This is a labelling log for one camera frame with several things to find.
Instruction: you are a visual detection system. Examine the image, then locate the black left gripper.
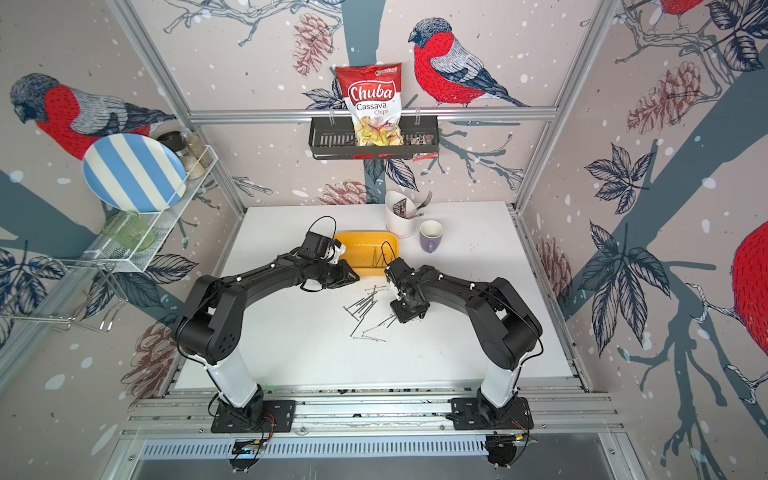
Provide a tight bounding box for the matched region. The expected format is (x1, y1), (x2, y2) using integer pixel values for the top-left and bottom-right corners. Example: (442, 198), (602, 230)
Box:
(314, 259), (362, 288)

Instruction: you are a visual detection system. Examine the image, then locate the steel nail pile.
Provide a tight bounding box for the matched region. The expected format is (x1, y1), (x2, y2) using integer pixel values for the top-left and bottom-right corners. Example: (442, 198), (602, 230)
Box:
(343, 285), (388, 338)

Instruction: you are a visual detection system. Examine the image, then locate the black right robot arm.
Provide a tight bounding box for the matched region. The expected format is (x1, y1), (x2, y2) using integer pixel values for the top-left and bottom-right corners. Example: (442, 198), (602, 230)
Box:
(384, 257), (544, 425)

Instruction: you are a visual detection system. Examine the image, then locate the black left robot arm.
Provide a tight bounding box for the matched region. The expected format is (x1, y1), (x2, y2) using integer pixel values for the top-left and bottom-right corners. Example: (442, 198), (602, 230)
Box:
(174, 231), (360, 418)

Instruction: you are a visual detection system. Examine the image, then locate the yellow plastic storage box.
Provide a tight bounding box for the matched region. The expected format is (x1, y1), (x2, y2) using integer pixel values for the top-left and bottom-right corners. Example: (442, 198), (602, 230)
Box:
(335, 231), (399, 277)

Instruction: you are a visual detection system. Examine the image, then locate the purple mug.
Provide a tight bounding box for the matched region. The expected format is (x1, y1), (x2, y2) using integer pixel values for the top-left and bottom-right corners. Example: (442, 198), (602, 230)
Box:
(419, 220), (444, 254)

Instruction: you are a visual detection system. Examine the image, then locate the white cutlery holder cup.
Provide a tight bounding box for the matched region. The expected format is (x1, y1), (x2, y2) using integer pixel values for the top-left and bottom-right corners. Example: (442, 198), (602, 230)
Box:
(384, 191), (417, 238)

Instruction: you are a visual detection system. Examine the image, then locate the red Chuba chips bag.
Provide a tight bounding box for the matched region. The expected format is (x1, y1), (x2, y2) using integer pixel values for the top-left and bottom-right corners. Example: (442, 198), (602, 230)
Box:
(336, 63), (404, 147)

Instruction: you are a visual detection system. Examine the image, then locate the dark lid spice jar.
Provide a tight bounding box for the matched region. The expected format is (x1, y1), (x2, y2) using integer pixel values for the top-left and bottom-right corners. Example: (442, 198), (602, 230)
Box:
(156, 131), (196, 173)

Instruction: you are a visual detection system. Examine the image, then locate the blue white striped plate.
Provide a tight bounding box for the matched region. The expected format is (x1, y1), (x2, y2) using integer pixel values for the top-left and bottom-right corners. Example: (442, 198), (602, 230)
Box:
(83, 134), (187, 213)

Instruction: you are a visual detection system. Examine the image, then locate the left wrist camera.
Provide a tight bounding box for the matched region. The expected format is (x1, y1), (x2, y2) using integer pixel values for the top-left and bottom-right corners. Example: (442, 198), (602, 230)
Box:
(325, 239), (346, 264)

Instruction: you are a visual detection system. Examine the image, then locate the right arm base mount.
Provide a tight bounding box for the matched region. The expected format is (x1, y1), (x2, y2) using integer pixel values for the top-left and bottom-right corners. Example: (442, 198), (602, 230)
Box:
(446, 395), (534, 430)

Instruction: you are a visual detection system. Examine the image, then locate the black wall basket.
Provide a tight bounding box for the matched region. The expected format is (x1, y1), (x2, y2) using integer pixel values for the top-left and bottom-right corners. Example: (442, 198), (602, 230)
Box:
(308, 115), (440, 160)

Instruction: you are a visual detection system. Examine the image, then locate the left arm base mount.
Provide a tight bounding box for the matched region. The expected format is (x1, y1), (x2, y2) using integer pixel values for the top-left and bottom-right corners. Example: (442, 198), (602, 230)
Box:
(210, 399), (297, 434)

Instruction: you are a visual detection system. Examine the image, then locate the clear wire dish rack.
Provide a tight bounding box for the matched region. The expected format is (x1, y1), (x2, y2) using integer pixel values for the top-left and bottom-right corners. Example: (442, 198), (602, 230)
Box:
(1, 145), (218, 344)

